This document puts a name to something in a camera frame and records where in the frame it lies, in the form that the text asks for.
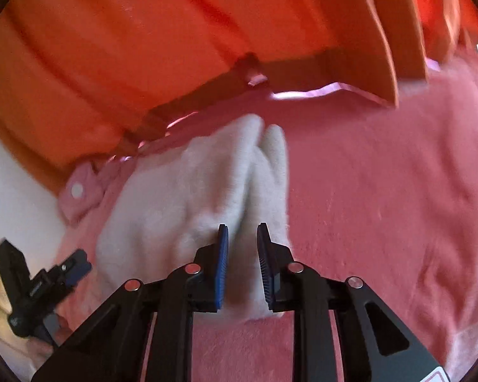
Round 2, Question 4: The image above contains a red plastic basket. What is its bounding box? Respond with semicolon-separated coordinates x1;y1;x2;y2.
0;0;383;192

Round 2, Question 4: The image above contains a pink blanket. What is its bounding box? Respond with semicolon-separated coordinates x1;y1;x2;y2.
56;53;478;382

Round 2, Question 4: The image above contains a brown wooden bed rail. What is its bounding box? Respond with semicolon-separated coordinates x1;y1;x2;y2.
115;52;343;160

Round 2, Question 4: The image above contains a pale yellow cloth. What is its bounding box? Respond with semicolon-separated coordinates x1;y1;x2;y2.
0;227;56;371

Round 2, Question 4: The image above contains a pink pillow with white dot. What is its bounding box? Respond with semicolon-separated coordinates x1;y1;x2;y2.
58;163;108;223

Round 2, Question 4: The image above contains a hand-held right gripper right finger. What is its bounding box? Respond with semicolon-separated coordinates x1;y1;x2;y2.
257;223;451;382

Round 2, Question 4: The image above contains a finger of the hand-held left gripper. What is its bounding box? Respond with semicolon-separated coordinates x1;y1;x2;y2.
58;249;93;289

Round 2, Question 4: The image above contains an orange wooden board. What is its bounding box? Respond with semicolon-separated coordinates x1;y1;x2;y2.
322;0;399;108
394;0;430;83

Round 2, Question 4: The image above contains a white fluffy garment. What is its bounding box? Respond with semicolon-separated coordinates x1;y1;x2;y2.
95;113;293;321

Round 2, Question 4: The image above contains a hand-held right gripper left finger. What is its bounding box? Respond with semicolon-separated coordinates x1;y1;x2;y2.
32;224;228;382

